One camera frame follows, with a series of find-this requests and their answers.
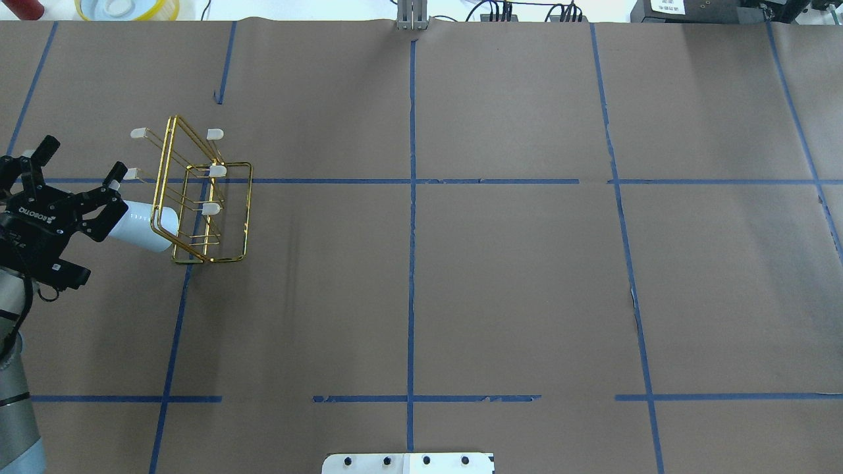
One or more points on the gold wire cup holder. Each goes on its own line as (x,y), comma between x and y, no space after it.
(201,200)

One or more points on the light blue plastic cup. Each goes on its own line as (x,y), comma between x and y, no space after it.
(135,228)

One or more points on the yellow rimmed blue bowl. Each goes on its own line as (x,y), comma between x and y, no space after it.
(127,10)

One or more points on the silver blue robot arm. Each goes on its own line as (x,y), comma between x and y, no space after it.
(22,445)

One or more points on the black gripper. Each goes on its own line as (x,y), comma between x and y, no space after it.
(27,232)

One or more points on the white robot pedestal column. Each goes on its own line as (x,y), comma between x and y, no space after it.
(431,462)

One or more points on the red thermos bottle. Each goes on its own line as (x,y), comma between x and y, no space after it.
(29,10)

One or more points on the aluminium frame post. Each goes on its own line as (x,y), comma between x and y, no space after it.
(412,14)

